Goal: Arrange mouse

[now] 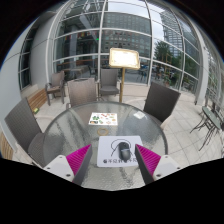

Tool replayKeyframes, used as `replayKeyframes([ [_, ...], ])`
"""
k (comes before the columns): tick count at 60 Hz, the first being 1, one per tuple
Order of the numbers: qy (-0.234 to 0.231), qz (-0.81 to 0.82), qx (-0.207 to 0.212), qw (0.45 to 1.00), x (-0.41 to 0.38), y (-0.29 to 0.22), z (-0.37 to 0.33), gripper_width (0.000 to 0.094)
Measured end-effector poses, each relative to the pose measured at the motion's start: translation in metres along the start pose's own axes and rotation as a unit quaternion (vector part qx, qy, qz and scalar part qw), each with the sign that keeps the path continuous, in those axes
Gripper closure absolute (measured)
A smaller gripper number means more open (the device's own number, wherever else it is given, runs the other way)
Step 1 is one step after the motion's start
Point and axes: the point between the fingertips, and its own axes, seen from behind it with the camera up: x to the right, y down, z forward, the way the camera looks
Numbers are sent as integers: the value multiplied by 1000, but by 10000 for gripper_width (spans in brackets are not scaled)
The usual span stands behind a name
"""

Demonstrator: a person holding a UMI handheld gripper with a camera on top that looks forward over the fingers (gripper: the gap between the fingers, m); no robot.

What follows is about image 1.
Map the black metal outdoor furniture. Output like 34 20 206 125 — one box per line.
189 99 224 155

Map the dark wicker chair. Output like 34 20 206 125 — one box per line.
142 81 182 130

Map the white mouse pad, black print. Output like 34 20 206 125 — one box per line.
96 134 145 169

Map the wooden slat bench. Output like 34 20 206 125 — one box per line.
0 131 15 161
26 87 49 113

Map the picture menu card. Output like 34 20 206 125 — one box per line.
87 112 119 127

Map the grey wicker chair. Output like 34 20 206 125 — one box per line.
65 77 101 111
97 67 121 101
44 70 67 107
3 96 55 168

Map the gold menu stand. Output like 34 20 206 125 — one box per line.
108 47 142 104

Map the dark grey computer mouse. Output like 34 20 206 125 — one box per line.
118 141 133 162

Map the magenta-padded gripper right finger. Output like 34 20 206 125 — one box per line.
134 143 183 186

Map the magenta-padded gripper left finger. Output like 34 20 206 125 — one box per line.
42 143 94 187

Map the flat tan ring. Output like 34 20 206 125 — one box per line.
96 126 110 137

